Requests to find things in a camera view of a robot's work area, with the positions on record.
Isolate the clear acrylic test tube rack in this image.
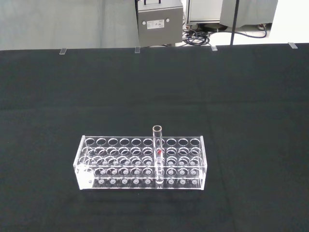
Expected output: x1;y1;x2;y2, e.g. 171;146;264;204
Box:
72;135;208;192

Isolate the black tripod pole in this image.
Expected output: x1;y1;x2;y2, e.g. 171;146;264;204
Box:
229;0;240;46

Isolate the grey metal box with handle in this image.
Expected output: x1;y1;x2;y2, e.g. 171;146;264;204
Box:
134;0;186;47

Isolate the black bench cloth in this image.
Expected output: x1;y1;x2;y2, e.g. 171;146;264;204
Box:
0;43;309;232

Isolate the white cabinet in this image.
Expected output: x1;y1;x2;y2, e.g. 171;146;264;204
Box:
186;0;223;25

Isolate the coiled black floor cable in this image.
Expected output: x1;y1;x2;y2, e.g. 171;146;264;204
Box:
182;24;211;46

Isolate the long black floor cable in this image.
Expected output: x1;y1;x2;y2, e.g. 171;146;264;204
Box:
209;23;268;39

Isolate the grey hanging cover sheet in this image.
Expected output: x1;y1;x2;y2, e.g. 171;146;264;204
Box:
219;0;279;28

